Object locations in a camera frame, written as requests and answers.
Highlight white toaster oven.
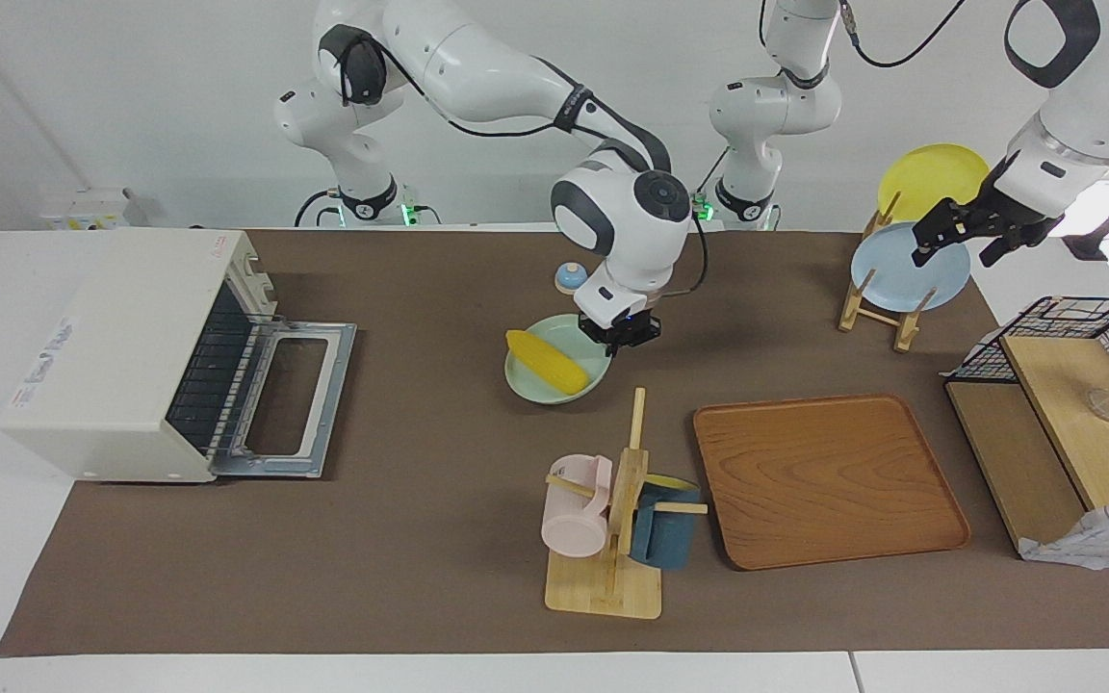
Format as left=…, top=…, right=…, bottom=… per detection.
left=0, top=228, right=278, bottom=484

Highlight wooden plate rack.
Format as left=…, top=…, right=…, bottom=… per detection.
left=838, top=192, right=941, bottom=353

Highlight white box yellow labels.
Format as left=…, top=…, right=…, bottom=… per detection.
left=39, top=188, right=148, bottom=232

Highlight black wire basket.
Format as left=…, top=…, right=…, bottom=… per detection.
left=954, top=295, right=1109, bottom=444

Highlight wooden mug tree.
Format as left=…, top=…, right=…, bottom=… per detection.
left=545, top=387, right=709, bottom=620

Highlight brown table mat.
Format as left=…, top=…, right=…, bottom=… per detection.
left=0, top=229, right=1109, bottom=657

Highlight dark blue mug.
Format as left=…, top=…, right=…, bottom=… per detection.
left=630, top=474, right=705, bottom=569

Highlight yellow corn cob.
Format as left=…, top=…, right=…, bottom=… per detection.
left=505, top=330, right=591, bottom=396

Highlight pink mug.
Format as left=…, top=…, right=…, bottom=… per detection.
left=541, top=454, right=613, bottom=557

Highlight yellow plate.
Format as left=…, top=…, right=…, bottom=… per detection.
left=877, top=143, right=991, bottom=227

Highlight glass oven door with handle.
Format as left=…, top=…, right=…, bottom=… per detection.
left=211, top=321, right=358, bottom=479

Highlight pale green plate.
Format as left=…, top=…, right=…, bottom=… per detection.
left=503, top=314, right=613, bottom=405

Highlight light blue plate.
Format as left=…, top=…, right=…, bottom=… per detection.
left=850, top=221, right=972, bottom=313

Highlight black base cable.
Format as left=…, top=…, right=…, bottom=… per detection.
left=295, top=188, right=344, bottom=228
left=692, top=144, right=731, bottom=222

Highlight brown wooden tray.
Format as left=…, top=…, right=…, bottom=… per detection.
left=692, top=393, right=971, bottom=571

